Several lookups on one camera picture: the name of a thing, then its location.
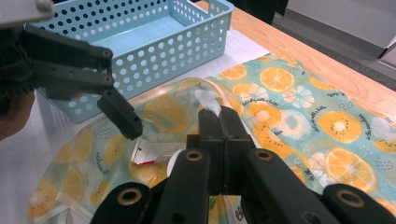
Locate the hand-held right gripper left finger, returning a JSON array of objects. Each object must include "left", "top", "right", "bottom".
[{"left": 186, "top": 107, "right": 228, "bottom": 197}]

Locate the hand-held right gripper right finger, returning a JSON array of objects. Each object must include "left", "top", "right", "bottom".
[{"left": 221, "top": 105, "right": 261, "bottom": 195}]

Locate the white and red packet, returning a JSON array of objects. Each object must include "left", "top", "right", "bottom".
[{"left": 130, "top": 137, "right": 187, "bottom": 166}]

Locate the orange print teal bag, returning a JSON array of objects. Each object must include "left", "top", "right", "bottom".
[{"left": 27, "top": 52, "right": 396, "bottom": 224}]

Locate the light blue perforated plastic basket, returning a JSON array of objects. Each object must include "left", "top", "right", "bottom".
[{"left": 29, "top": 0, "right": 235, "bottom": 125}]

